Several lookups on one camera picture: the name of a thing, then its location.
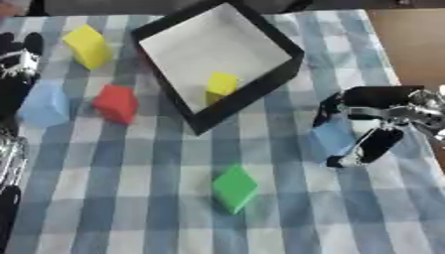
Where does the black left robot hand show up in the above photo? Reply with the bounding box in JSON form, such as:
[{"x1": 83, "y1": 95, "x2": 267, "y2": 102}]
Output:
[{"x1": 0, "y1": 31, "x2": 48, "y2": 121}]

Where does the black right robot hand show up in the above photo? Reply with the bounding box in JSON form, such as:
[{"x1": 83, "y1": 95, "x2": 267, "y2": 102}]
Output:
[{"x1": 311, "y1": 84, "x2": 426, "y2": 169}]

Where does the black box with white inside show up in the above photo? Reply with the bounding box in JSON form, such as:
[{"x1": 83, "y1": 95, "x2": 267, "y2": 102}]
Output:
[{"x1": 130, "y1": 0, "x2": 306, "y2": 137}]

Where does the light blue block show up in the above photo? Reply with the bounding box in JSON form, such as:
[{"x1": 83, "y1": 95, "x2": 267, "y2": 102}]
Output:
[{"x1": 15, "y1": 81, "x2": 74, "y2": 128}]

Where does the large yellow block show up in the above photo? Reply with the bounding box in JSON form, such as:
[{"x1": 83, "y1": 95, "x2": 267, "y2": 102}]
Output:
[{"x1": 61, "y1": 24, "x2": 115, "y2": 71}]

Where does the red block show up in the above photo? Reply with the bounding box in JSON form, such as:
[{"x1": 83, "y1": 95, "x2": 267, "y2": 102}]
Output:
[{"x1": 90, "y1": 82, "x2": 141, "y2": 126}]

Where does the small yellow block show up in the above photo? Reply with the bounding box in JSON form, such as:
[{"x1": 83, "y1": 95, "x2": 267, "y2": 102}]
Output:
[{"x1": 205, "y1": 70, "x2": 240, "y2": 105}]

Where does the green block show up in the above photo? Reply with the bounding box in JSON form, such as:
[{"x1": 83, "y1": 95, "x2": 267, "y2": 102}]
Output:
[{"x1": 210, "y1": 164, "x2": 261, "y2": 215}]

